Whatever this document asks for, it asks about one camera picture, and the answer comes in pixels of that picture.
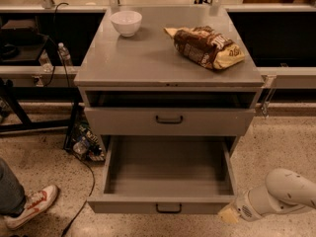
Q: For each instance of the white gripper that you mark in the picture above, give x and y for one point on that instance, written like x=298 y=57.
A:
x=244 y=207

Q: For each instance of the grey drawer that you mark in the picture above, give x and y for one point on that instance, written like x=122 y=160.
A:
x=151 y=121
x=166 y=175

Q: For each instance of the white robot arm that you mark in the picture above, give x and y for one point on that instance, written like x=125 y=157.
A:
x=283 y=192

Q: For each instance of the grey drawer cabinet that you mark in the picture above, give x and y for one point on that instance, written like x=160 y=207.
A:
x=146 y=71

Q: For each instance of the grey top drawer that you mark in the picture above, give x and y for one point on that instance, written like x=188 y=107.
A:
x=151 y=121

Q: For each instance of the snack bags on floor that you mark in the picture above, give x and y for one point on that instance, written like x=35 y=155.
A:
x=85 y=144

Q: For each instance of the brown yellow chip bag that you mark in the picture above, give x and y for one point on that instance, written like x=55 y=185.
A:
x=206 y=47

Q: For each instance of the white red sneaker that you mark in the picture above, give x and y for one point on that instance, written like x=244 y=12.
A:
x=35 y=204

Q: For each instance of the white bowl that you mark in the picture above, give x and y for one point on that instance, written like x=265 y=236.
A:
x=126 y=23

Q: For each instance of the blue jeans leg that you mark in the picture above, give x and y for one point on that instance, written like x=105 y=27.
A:
x=12 y=193

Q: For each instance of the clear water bottle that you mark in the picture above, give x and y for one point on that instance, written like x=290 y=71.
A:
x=64 y=55

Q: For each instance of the black stand frame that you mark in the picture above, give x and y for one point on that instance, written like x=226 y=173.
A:
x=22 y=102

